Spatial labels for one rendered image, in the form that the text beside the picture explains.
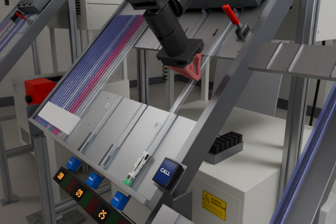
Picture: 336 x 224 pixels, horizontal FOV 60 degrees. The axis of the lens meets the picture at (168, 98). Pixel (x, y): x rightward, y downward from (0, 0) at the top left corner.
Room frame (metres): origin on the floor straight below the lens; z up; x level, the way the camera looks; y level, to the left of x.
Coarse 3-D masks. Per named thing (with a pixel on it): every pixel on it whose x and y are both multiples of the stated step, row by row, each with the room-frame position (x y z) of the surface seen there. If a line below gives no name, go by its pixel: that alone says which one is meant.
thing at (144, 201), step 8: (32, 120) 0.94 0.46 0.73; (40, 128) 0.88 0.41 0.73; (56, 136) 0.80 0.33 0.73; (64, 144) 0.75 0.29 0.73; (72, 152) 0.70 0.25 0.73; (80, 152) 0.69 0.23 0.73; (88, 160) 0.65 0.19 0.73; (96, 168) 0.62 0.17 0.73; (112, 176) 0.57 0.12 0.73; (120, 184) 0.54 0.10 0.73; (128, 192) 0.52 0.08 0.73; (136, 192) 0.51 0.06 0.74; (144, 200) 0.49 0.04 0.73
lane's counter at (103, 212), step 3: (102, 207) 0.56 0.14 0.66; (105, 207) 0.56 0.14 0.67; (99, 210) 0.56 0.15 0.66; (102, 210) 0.55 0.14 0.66; (105, 210) 0.55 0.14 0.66; (108, 210) 0.55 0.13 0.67; (99, 213) 0.55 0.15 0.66; (102, 213) 0.55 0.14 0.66; (105, 213) 0.54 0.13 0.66; (108, 213) 0.54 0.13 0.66; (96, 216) 0.55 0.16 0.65; (99, 216) 0.55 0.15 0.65; (102, 216) 0.54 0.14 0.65; (105, 216) 0.54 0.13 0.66; (96, 219) 0.54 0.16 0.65; (99, 219) 0.54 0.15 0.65; (102, 219) 0.54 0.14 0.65; (102, 222) 0.53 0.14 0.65
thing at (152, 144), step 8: (232, 24) 0.78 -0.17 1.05; (224, 32) 0.75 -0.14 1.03; (216, 40) 0.75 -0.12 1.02; (216, 48) 0.73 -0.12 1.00; (208, 56) 0.71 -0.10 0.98; (200, 64) 0.71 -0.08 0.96; (200, 72) 0.69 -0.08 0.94; (192, 80) 0.68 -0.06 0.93; (184, 88) 0.67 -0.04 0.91; (184, 96) 0.66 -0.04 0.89; (176, 104) 0.64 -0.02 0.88; (168, 112) 0.64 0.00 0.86; (176, 112) 0.64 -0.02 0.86; (168, 120) 0.62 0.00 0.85; (160, 128) 0.61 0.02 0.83; (152, 136) 0.61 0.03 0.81; (160, 136) 0.60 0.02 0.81; (152, 144) 0.59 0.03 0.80; (128, 176) 0.55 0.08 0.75; (128, 184) 0.54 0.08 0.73
